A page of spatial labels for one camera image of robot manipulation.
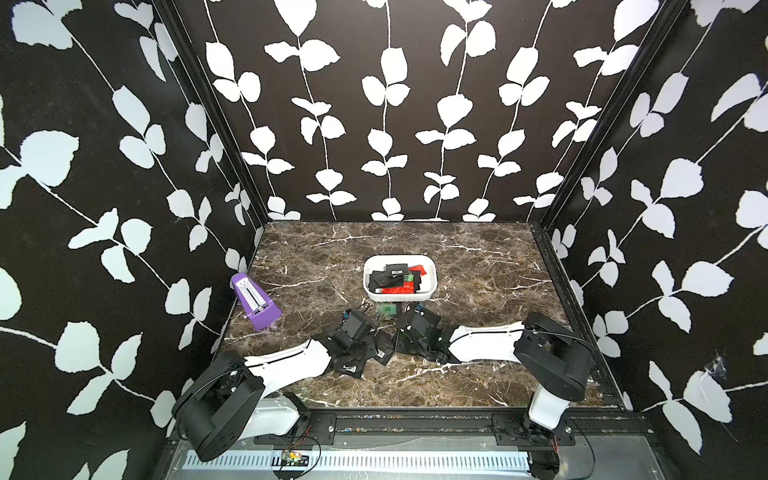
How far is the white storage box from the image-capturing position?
0.97m

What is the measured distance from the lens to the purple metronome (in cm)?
82

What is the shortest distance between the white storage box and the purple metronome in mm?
303
